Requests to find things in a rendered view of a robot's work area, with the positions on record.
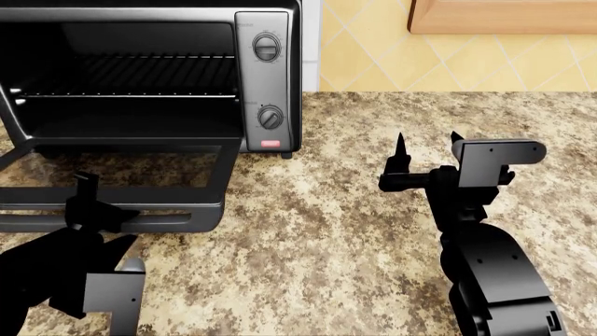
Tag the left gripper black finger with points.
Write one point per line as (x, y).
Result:
(86, 189)
(122, 216)

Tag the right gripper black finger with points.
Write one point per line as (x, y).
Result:
(456, 143)
(400, 154)

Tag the glass toaster oven door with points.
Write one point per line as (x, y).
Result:
(229, 168)

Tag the black oven foot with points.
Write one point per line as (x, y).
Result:
(287, 155)

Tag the red oven label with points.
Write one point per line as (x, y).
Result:
(270, 143)

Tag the small grey oven knob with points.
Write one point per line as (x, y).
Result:
(270, 117)

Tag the large grey oven knob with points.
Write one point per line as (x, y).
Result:
(267, 48)

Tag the black silver toaster oven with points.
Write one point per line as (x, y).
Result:
(140, 10)

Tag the grey right camera bracket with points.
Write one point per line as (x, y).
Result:
(485, 161)

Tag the grey camera bracket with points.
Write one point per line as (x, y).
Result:
(485, 161)
(116, 290)

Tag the grey left camera bracket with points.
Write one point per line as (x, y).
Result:
(116, 290)

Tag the wooden wall cabinet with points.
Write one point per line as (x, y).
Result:
(503, 15)

